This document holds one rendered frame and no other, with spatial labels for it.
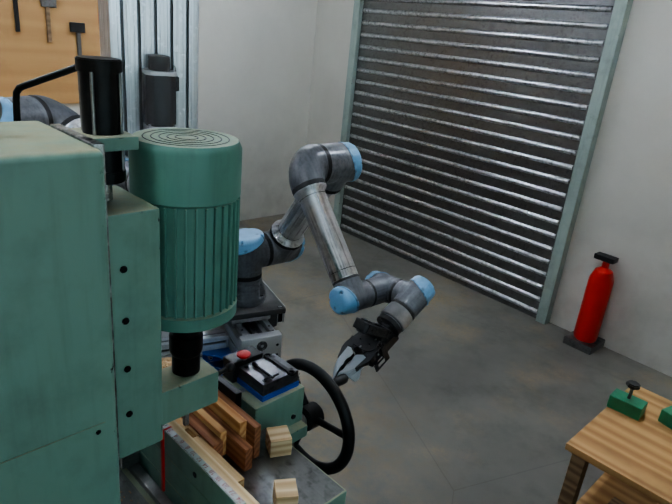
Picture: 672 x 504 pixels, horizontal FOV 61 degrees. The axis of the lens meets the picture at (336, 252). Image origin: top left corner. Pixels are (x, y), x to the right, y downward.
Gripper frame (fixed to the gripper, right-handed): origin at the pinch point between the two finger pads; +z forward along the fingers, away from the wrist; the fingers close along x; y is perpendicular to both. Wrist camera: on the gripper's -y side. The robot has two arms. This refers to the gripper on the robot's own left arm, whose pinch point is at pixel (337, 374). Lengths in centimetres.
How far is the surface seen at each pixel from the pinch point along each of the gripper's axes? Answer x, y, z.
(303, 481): -20.2, -13.8, 25.2
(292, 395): -3.8, -12.5, 13.4
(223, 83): 323, 74, -173
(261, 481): -15.3, -16.8, 30.4
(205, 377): -1.5, -32.8, 25.1
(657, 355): -17, 204, -184
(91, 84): 0, -87, 14
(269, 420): -3.9, -12.4, 20.4
